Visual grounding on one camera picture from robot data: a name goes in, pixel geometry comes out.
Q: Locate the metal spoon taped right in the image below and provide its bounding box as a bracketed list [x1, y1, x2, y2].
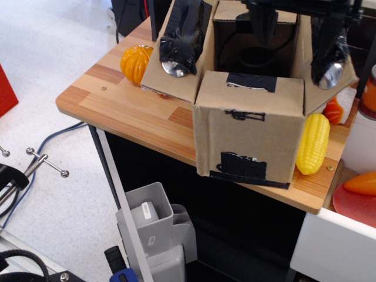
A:
[310, 17, 351, 90]

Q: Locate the metal spoon taped left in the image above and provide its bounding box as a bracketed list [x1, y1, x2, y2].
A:
[159, 1, 213, 75]

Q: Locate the white drawer unit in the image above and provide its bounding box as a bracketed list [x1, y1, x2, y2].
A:
[289, 114, 375, 281]

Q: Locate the metal clamp with handle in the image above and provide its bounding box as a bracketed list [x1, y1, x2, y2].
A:
[1, 147, 69, 206]

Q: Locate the red toy tomato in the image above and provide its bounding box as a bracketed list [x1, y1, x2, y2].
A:
[156, 92, 173, 99]

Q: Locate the orange toy pumpkin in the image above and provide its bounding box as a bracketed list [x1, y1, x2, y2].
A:
[120, 45, 154, 85]

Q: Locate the metal spoon taped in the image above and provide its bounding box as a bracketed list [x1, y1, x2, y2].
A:
[159, 1, 213, 75]
[310, 17, 351, 90]

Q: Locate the grey plastic bin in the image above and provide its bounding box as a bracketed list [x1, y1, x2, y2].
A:
[116, 182, 197, 281]

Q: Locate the red box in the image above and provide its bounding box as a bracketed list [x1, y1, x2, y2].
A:
[0, 66, 19, 117]

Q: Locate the orange toy carrot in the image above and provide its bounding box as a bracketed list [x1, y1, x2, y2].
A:
[344, 172, 375, 196]

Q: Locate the blue cable on floor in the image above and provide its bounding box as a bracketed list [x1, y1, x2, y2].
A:
[0, 122, 88, 230]

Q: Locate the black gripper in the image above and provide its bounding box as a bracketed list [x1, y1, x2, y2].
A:
[242, 0, 363, 73]

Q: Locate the orange white toy sushi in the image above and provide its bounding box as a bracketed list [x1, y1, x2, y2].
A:
[323, 87, 357, 125]

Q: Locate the black coiled cable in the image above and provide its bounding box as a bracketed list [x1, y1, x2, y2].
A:
[0, 249, 49, 282]

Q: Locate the brown cardboard box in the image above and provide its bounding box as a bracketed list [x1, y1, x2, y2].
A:
[140, 1, 356, 189]

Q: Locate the orange label can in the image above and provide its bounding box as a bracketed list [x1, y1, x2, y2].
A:
[358, 65, 376, 120]

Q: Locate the red plate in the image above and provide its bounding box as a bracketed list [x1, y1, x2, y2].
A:
[332, 184, 375, 227]

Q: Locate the blue black tool handle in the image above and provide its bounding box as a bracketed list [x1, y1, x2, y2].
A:
[104, 246, 139, 282]

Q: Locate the yellow toy corn cob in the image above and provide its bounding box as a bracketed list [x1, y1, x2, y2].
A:
[296, 113, 330, 175]

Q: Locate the black device on floor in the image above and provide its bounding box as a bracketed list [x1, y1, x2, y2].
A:
[110, 0, 174, 42]

